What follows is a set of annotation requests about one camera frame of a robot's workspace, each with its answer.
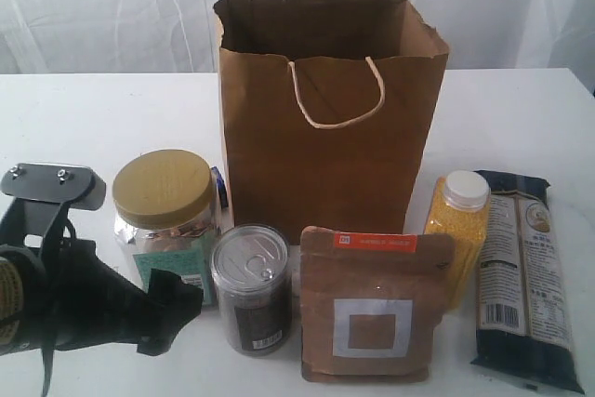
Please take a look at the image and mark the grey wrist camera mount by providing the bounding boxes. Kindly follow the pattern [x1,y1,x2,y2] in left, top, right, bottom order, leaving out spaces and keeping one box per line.
[1,163,106,236]

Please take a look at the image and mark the clear can dark grains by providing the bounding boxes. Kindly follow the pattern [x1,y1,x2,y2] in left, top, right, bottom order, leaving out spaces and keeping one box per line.
[211,225,293,356]

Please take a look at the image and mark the dark blue noodle packet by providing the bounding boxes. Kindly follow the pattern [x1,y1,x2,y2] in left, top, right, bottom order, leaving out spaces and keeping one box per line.
[472,170,584,393]

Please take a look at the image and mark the small blue white milk carton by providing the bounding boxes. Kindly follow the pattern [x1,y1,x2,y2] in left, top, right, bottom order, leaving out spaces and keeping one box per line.
[210,166,229,210]

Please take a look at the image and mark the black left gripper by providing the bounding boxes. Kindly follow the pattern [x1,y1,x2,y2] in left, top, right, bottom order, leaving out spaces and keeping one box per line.
[27,238,204,356]

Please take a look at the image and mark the clear nut jar gold lid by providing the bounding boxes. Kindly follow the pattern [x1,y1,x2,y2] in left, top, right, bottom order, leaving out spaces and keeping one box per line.
[112,149,222,307]

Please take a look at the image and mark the brown kraft stand-up pouch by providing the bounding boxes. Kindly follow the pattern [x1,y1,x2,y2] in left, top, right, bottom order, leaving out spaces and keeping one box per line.
[299,226,455,383]

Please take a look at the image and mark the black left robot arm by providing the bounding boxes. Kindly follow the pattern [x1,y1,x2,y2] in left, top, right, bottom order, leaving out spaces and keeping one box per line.
[1,239,204,356]

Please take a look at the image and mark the white backdrop curtain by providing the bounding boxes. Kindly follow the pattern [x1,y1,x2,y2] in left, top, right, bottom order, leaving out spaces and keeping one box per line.
[0,0,595,76]

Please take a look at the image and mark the yellow millet plastic bottle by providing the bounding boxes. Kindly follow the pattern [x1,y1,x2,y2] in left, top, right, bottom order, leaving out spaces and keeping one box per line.
[424,170,490,311]

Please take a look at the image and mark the brown paper shopping bag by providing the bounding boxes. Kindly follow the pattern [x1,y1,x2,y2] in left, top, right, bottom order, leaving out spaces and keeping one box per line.
[214,0,450,244]

